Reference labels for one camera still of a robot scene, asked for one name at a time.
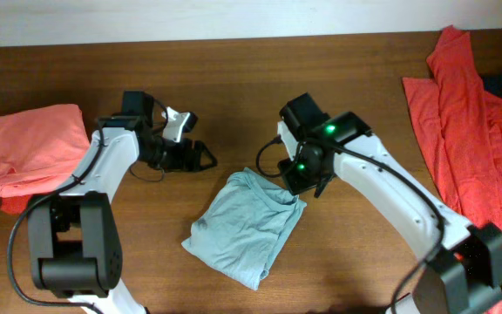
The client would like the light blue t-shirt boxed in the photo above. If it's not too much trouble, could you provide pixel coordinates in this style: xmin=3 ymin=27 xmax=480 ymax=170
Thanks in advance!
xmin=181 ymin=167 xmax=307 ymax=290

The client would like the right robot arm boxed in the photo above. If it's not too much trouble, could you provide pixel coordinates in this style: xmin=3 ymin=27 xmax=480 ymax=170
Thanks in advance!
xmin=277 ymin=93 xmax=502 ymax=314

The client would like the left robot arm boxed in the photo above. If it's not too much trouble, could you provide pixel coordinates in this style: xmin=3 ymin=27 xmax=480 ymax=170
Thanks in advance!
xmin=26 ymin=92 xmax=217 ymax=313

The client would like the folded salmon pink garment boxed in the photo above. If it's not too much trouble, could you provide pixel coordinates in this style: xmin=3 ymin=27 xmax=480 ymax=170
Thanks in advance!
xmin=0 ymin=104 xmax=90 ymax=198

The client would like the folded red garment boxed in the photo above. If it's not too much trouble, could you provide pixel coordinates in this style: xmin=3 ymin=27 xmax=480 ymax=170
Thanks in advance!
xmin=0 ymin=195 xmax=32 ymax=215

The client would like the red garment pile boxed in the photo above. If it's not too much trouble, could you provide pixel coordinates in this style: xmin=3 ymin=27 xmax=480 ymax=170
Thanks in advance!
xmin=403 ymin=26 xmax=502 ymax=313

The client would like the right black cable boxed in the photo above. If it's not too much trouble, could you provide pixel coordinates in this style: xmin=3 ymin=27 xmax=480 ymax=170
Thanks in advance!
xmin=254 ymin=134 xmax=447 ymax=314

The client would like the black cable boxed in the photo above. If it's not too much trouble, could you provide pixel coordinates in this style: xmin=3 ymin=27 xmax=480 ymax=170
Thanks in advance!
xmin=254 ymin=134 xmax=447 ymax=314
xmin=6 ymin=98 xmax=170 ymax=314

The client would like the left black cable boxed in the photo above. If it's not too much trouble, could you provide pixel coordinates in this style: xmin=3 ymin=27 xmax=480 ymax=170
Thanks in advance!
xmin=6 ymin=98 xmax=170 ymax=314

